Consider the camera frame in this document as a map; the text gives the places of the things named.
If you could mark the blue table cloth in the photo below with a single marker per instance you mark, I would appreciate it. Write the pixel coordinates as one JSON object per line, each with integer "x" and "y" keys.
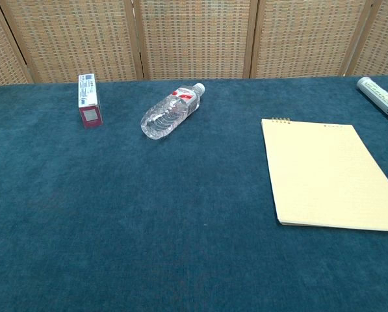
{"x": 180, "y": 227}

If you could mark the yellow spiral notepad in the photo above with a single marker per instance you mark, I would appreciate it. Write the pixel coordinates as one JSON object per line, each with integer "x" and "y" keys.
{"x": 323, "y": 175}

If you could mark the white cylindrical tube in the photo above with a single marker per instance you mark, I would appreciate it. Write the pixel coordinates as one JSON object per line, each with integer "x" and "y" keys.
{"x": 375, "y": 96}

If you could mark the white and maroon carton box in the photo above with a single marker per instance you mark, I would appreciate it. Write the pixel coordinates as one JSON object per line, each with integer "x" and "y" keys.
{"x": 89, "y": 97}

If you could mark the woven wooden folding screen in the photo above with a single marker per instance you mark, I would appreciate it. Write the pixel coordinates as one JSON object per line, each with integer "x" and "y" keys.
{"x": 193, "y": 39}

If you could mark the clear plastic water bottle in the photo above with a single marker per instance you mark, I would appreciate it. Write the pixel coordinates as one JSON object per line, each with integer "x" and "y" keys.
{"x": 167, "y": 113}

